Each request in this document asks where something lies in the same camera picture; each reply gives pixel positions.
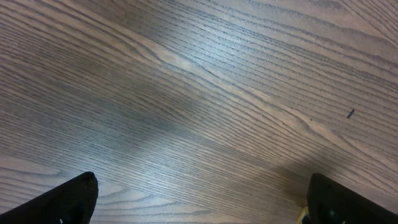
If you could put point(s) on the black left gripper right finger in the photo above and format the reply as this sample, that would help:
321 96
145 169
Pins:
332 203

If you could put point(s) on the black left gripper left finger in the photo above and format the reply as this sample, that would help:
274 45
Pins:
72 202

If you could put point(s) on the yellow letter G block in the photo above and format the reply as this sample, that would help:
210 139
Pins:
304 217

